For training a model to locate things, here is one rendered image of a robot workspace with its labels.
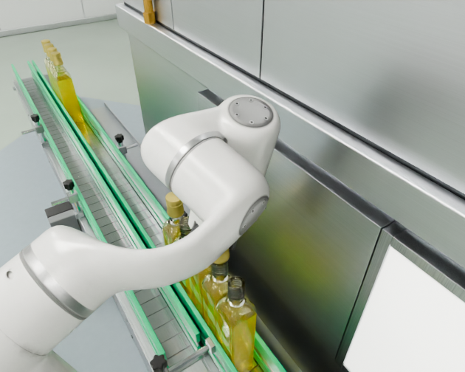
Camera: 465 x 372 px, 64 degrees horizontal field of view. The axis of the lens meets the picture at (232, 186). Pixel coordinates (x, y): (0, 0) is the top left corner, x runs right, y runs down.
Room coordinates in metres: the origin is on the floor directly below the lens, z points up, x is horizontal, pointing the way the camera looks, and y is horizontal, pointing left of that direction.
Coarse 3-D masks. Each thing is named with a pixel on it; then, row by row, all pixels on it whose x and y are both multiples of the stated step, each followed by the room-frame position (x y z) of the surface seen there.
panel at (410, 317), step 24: (384, 264) 0.31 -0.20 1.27; (408, 264) 0.29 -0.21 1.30; (384, 288) 0.30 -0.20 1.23; (408, 288) 0.28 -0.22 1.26; (432, 288) 0.26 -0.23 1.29; (384, 312) 0.29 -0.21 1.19; (408, 312) 0.27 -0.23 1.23; (432, 312) 0.25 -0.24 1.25; (456, 312) 0.23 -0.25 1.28; (360, 336) 0.30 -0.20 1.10; (384, 336) 0.28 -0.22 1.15; (408, 336) 0.26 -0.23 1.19; (432, 336) 0.24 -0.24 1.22; (456, 336) 0.22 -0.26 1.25; (360, 360) 0.29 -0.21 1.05; (384, 360) 0.27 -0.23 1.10; (408, 360) 0.24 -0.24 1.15; (432, 360) 0.23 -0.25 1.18; (456, 360) 0.21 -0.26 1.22
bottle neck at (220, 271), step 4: (212, 264) 0.42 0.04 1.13; (216, 264) 0.41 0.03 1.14; (220, 264) 0.41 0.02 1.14; (224, 264) 0.41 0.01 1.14; (212, 268) 0.42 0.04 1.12; (216, 268) 0.41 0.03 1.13; (220, 268) 0.41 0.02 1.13; (224, 268) 0.41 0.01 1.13; (212, 272) 0.42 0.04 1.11; (216, 272) 0.41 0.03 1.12; (220, 272) 0.41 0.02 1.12; (224, 272) 0.41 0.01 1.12; (212, 276) 0.42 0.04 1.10; (216, 276) 0.41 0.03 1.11; (220, 276) 0.41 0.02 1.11; (224, 276) 0.41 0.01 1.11; (216, 280) 0.41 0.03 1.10; (220, 280) 0.41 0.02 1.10; (224, 280) 0.41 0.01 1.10
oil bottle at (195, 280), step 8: (200, 272) 0.44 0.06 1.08; (208, 272) 0.45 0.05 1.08; (192, 280) 0.46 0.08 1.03; (200, 280) 0.44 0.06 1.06; (192, 288) 0.47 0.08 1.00; (200, 288) 0.44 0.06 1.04; (192, 296) 0.47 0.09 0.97; (200, 296) 0.44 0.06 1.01; (200, 304) 0.44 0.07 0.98; (200, 312) 0.44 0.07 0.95
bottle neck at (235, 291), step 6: (234, 276) 0.39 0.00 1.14; (228, 282) 0.38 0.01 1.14; (234, 282) 0.38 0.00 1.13; (240, 282) 0.38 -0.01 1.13; (228, 288) 0.37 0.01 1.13; (234, 288) 0.36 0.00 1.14; (240, 288) 0.36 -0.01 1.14; (228, 294) 0.37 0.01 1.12; (234, 294) 0.36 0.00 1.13; (240, 294) 0.36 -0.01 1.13; (228, 300) 0.37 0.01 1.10; (234, 300) 0.36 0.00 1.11; (240, 300) 0.36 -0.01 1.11; (234, 306) 0.36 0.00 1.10; (240, 306) 0.36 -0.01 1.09
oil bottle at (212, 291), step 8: (208, 280) 0.42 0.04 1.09; (208, 288) 0.41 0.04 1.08; (216, 288) 0.40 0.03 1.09; (224, 288) 0.40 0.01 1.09; (208, 296) 0.41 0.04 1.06; (216, 296) 0.39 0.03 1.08; (208, 304) 0.41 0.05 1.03; (216, 304) 0.39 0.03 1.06; (208, 312) 0.41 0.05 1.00; (208, 320) 0.41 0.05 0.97; (216, 320) 0.39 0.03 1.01; (216, 328) 0.39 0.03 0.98; (216, 336) 0.39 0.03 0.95
